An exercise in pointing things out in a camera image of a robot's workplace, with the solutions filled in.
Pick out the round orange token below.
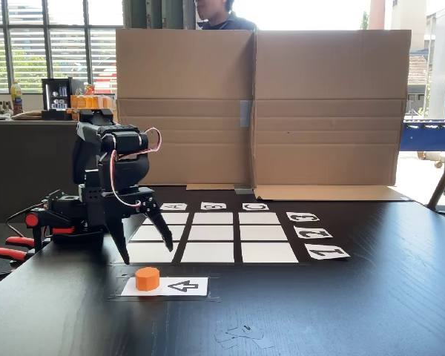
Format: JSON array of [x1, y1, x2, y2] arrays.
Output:
[[134, 266, 161, 293]]

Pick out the white nine-square grid sheet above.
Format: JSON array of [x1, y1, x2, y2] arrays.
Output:
[[112, 211, 301, 266]]

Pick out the white arrow paper sheet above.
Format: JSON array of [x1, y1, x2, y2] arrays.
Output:
[[120, 277, 210, 297]]

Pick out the orange boxes stack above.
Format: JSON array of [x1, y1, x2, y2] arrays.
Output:
[[70, 84, 118, 113]]

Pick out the dark counter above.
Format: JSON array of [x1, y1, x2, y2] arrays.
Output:
[[0, 119, 81, 224]]

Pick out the yellow drink bottle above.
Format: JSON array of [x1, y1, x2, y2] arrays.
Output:
[[10, 81, 24, 116]]

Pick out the clear tape scraps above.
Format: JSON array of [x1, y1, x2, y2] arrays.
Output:
[[214, 323, 276, 351]]

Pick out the paper sheet number 3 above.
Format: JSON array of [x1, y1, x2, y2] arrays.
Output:
[[286, 211, 321, 224]]

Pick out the window with blinds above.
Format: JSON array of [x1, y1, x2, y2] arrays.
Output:
[[0, 0, 125, 94]]

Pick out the paper sheet number 2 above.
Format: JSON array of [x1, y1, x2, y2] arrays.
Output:
[[293, 227, 334, 240]]

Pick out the paper sheet number 1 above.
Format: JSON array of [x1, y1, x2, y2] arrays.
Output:
[[304, 243, 352, 262]]

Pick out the person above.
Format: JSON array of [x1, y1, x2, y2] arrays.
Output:
[[194, 0, 259, 32]]

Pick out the brown cardboard screen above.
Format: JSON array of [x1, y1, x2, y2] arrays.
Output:
[[115, 28, 413, 202]]

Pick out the blue foosball table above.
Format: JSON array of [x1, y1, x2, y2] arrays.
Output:
[[399, 117, 445, 170]]

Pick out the grey slanted metal leg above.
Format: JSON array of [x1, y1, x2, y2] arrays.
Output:
[[426, 139, 445, 217]]

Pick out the red white servo cable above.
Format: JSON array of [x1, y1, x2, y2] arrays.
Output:
[[110, 126, 163, 209]]

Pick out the black clamp red handles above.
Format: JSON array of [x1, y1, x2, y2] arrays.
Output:
[[0, 209, 77, 280]]

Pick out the black power cable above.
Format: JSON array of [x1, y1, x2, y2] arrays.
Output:
[[4, 202, 47, 239]]

